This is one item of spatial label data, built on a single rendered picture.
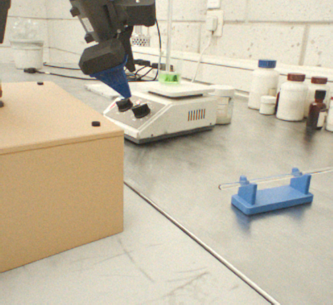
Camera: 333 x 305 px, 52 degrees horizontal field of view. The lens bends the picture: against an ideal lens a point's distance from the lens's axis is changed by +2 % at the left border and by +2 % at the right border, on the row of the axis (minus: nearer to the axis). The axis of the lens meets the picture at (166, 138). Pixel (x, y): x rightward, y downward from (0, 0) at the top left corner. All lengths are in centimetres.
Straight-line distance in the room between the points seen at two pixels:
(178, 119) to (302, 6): 57
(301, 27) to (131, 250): 86
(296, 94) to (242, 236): 54
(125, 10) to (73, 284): 36
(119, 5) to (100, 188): 29
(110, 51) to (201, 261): 29
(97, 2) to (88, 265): 35
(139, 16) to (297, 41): 64
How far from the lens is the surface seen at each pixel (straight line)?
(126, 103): 65
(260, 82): 93
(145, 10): 51
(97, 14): 52
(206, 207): 40
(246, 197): 41
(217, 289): 30
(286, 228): 39
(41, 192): 30
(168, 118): 61
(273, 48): 111
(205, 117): 68
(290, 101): 85
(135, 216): 38
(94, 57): 47
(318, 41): 103
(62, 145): 29
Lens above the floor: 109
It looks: 18 degrees down
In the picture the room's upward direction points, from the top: 3 degrees clockwise
